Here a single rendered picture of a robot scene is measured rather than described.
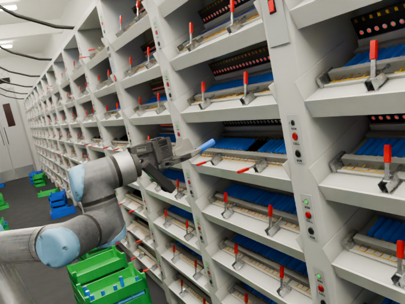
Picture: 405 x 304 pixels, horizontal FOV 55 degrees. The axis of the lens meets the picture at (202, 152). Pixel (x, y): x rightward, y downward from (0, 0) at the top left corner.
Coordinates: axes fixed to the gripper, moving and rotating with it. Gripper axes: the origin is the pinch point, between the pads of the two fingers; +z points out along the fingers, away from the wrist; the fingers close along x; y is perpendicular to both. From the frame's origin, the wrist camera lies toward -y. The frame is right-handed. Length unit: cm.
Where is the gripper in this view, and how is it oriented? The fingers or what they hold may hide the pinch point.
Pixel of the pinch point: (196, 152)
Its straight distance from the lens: 116.8
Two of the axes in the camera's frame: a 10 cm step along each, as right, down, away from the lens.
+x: -4.6, -0.5, 8.9
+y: -2.3, -9.6, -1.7
